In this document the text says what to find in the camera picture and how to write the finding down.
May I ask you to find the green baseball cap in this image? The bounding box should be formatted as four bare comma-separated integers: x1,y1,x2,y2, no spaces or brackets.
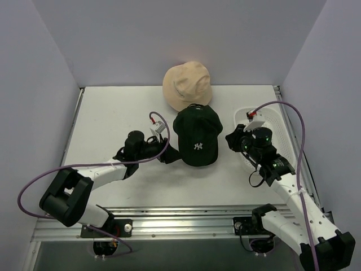
173,104,223,167

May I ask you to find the beige bucket hat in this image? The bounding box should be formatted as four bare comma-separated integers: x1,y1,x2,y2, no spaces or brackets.
162,61,213,112

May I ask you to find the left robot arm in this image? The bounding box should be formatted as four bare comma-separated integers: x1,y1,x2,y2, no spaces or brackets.
39,130,181,237

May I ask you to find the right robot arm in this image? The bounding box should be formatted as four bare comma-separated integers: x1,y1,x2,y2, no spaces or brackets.
225,124,355,270

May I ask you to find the white perforated tray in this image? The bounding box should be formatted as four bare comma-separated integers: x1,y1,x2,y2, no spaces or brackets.
233,106,297,173

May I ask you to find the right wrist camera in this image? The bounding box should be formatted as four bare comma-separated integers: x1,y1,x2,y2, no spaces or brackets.
244,111,266,132

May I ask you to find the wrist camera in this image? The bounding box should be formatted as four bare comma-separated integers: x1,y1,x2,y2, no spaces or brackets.
150,121,166,141
244,111,266,132

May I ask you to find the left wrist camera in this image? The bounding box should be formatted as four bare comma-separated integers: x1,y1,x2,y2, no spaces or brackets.
150,121,166,141

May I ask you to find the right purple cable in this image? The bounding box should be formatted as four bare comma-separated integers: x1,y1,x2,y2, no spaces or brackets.
248,100,319,271

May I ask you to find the purple cable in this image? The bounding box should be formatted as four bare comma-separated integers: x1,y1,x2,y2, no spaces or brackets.
248,100,319,271
17,112,170,257

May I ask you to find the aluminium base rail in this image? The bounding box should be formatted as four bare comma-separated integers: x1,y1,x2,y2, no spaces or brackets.
30,207,338,242

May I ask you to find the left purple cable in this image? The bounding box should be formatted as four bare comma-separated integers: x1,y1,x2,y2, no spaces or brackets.
17,112,170,257

